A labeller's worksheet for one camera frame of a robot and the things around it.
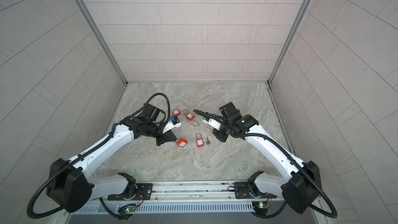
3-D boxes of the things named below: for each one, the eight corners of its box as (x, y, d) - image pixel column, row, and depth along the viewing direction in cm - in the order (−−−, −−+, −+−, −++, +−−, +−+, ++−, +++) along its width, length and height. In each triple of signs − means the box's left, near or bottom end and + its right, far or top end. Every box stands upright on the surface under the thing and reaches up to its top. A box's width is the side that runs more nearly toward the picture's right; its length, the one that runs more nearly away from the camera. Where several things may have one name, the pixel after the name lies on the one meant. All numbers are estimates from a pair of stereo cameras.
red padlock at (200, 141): (195, 147, 87) (195, 146, 85) (196, 133, 92) (196, 132, 91) (203, 147, 87) (203, 146, 85) (204, 133, 92) (204, 132, 91)
